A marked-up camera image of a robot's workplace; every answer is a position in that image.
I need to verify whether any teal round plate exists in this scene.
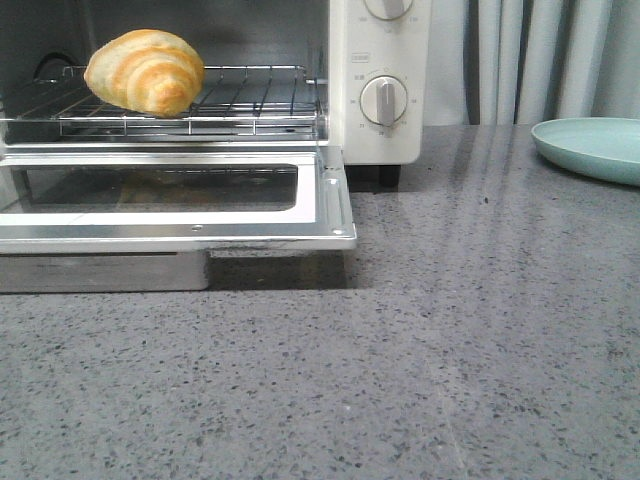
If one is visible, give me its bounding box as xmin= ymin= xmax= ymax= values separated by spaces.
xmin=531 ymin=117 xmax=639 ymax=187

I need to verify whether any golden croissant bread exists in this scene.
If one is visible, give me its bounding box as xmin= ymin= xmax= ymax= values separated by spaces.
xmin=83 ymin=29 xmax=205 ymax=118

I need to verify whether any white toaster oven body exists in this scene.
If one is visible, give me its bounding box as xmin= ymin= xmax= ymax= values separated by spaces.
xmin=1 ymin=1 xmax=431 ymax=165

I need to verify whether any oven glass door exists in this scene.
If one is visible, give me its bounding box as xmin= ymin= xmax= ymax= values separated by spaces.
xmin=1 ymin=143 xmax=357 ymax=293

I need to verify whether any lower timer knob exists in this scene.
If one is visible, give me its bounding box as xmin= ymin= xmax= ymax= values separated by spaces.
xmin=360 ymin=76 xmax=408 ymax=127

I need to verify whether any wire oven rack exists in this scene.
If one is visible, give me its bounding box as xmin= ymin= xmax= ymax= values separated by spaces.
xmin=1 ymin=65 xmax=328 ymax=144

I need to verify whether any grey curtain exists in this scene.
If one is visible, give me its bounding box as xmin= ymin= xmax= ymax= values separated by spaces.
xmin=423 ymin=1 xmax=639 ymax=126

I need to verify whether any black right oven foot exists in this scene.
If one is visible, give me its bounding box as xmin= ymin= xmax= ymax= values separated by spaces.
xmin=378 ymin=165 xmax=401 ymax=188

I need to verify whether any upper temperature knob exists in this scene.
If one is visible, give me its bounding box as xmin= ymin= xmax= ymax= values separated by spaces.
xmin=364 ymin=0 xmax=413 ymax=21

